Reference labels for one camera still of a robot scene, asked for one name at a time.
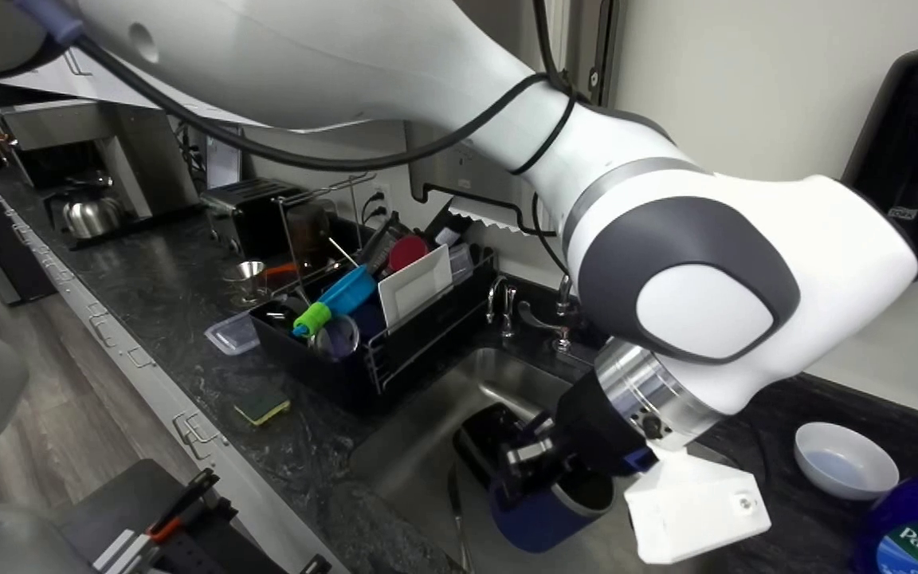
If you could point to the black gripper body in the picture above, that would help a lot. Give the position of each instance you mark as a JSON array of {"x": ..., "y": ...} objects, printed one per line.
[{"x": 620, "y": 417}]

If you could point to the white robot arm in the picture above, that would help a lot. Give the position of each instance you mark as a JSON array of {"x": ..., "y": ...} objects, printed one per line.
[{"x": 706, "y": 285}]

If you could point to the black container in sink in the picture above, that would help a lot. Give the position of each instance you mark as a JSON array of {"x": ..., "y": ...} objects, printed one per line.
[{"x": 482, "y": 444}]

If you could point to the chrome sink faucet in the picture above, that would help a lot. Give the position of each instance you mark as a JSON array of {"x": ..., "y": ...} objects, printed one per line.
[{"x": 507, "y": 306}]

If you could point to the stainless steel sink basin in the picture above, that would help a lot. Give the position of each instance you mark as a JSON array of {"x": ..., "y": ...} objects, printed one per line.
[{"x": 413, "y": 468}]

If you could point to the black dish rack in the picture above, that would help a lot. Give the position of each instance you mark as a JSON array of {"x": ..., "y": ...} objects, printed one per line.
[{"x": 386, "y": 363}]

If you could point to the red bowl in rack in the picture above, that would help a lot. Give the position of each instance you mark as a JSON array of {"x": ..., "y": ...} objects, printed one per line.
[{"x": 407, "y": 252}]

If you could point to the clear glass in rack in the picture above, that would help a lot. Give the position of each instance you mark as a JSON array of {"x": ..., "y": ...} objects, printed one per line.
[{"x": 339, "y": 340}]

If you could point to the white square plate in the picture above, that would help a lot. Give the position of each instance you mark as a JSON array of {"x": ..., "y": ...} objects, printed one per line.
[{"x": 413, "y": 288}]

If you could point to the white small bowl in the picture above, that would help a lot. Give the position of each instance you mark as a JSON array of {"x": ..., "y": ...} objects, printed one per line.
[{"x": 842, "y": 459}]

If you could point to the steel paper towel dispenser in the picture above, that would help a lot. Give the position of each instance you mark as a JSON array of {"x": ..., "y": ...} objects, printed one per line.
[{"x": 481, "y": 189}]

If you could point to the yellow green sponge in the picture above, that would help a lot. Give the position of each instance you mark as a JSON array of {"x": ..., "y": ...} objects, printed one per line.
[{"x": 261, "y": 407}]

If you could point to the clear plastic container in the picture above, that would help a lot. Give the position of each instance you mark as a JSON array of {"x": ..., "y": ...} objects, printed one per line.
[{"x": 235, "y": 335}]

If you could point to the black tray with pens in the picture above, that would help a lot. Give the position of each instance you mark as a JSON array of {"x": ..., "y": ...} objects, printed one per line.
[{"x": 145, "y": 521}]

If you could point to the steel kettle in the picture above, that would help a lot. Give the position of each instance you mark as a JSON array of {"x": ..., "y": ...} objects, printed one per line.
[{"x": 85, "y": 211}]

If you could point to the silver coffee machine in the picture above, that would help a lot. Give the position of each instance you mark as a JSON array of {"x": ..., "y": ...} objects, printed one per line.
[{"x": 130, "y": 152}]

